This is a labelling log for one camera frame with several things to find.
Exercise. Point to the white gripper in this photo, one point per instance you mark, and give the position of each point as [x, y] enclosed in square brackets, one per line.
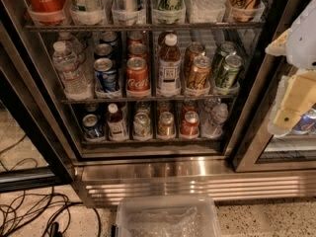
[302, 46]

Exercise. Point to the blue pepsi can bottom shelf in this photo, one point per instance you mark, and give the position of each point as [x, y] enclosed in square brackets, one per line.
[92, 127]

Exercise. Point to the blue pepsi can shelf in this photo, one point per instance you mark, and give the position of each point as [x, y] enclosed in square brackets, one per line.
[92, 127]
[106, 75]

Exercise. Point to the pepsi can behind glass door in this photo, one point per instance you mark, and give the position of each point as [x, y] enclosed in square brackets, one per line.
[306, 122]

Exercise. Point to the water bottle bottom shelf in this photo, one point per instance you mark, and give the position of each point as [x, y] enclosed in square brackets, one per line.
[213, 126]

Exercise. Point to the water bottle shelf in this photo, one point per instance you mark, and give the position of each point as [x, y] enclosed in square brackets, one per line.
[213, 126]
[70, 72]

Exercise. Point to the red can bottom shelf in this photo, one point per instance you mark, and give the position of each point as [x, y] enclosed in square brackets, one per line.
[189, 125]

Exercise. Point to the tea bottle middle shelf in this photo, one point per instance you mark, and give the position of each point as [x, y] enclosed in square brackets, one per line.
[169, 82]

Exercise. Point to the tea bottle shelf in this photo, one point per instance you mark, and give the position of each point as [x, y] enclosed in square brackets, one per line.
[169, 82]
[116, 123]

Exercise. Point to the gold can bottom shelf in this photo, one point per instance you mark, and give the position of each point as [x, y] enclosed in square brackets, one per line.
[166, 126]

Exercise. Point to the red coca-cola can middle shelf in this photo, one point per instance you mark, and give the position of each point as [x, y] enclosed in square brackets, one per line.
[137, 77]

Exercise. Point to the red coca-cola can shelf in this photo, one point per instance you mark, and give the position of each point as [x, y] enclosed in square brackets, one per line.
[137, 77]
[49, 12]

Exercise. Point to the white green can bottom shelf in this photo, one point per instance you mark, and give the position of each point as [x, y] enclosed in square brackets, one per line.
[142, 126]

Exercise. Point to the stainless fridge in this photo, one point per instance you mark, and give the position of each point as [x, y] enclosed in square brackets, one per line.
[244, 162]

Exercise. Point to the tea bottle bottom shelf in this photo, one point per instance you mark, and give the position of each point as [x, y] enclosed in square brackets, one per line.
[116, 123]

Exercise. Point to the blue pepsi can middle shelf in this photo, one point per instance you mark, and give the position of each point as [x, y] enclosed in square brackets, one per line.
[106, 75]

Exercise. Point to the water bottle middle shelf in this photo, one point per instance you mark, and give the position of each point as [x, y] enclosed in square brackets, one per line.
[70, 72]

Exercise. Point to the red coca-cola can top shelf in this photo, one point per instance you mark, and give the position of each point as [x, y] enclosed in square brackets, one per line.
[49, 12]

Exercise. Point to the clear plastic bin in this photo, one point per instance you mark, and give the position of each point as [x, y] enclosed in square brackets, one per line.
[167, 216]

